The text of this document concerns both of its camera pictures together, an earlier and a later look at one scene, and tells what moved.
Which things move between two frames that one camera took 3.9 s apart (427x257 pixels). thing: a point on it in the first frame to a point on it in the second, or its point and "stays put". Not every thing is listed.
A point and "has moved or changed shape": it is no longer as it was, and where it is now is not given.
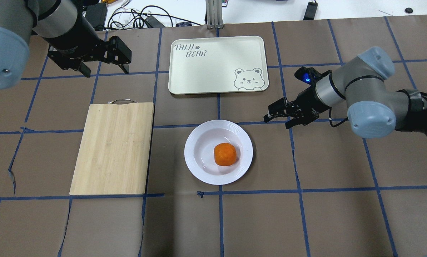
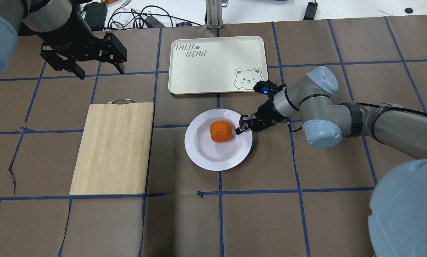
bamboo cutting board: [113, 156] stays put
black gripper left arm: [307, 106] to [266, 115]
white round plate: [199, 151] has moved or changed shape
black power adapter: [310, 11] stays put
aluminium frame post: [214, 15] stays put
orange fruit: [225, 154] to [221, 131]
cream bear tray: [217, 65] stays put
